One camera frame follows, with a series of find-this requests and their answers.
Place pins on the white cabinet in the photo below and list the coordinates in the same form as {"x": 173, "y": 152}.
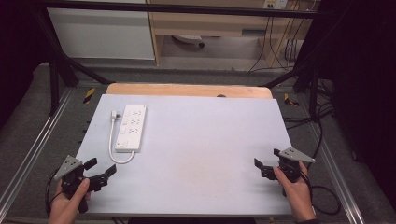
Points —
{"x": 102, "y": 34}

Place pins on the aluminium rail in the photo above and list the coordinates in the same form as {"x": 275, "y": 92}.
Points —
{"x": 339, "y": 180}
{"x": 34, "y": 146}

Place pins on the person's left hand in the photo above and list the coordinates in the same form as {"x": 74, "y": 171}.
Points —
{"x": 63, "y": 208}

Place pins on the black metal frame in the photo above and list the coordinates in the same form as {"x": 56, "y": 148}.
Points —
{"x": 56, "y": 71}

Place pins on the white wall socket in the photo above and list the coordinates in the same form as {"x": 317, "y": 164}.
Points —
{"x": 275, "y": 3}

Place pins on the white power strip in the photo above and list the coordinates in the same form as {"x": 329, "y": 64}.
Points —
{"x": 130, "y": 128}

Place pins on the office chair base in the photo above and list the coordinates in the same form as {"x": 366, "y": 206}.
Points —
{"x": 190, "y": 39}

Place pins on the wooden desk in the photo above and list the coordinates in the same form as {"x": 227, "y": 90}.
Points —
{"x": 211, "y": 23}

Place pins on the black curtain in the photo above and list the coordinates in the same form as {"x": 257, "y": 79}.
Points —
{"x": 18, "y": 53}
{"x": 364, "y": 93}

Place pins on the person's right hand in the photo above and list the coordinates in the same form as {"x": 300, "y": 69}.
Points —
{"x": 299, "y": 196}

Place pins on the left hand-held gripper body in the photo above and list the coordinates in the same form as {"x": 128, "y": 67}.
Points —
{"x": 70, "y": 166}

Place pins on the wooden board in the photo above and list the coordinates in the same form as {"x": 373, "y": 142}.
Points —
{"x": 186, "y": 90}

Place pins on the yellow black tape strip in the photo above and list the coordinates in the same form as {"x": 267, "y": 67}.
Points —
{"x": 290, "y": 100}
{"x": 89, "y": 95}

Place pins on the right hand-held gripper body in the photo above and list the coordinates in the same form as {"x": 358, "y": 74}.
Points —
{"x": 294, "y": 154}

